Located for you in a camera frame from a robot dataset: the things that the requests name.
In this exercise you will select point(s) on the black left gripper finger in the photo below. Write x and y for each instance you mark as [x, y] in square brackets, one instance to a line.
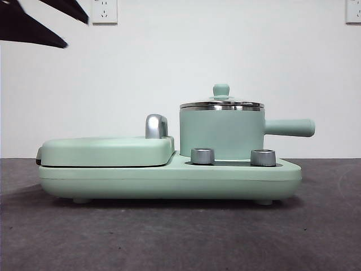
[22, 28]
[72, 9]

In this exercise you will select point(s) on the glass lid with green knob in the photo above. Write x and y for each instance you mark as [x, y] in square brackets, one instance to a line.
[221, 90]

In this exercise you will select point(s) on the mint green steamer pot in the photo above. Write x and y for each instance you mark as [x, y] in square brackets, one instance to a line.
[220, 130]

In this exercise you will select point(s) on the mint green griddle cover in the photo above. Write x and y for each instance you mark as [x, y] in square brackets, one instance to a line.
[98, 152]

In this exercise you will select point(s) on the mint green breakfast maker base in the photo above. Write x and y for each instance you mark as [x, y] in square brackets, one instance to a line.
[84, 180]

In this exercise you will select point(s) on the silver control knob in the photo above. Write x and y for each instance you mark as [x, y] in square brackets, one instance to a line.
[263, 158]
[202, 156]

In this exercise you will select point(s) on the white wall socket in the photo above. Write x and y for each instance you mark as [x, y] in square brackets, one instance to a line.
[354, 11]
[104, 12]

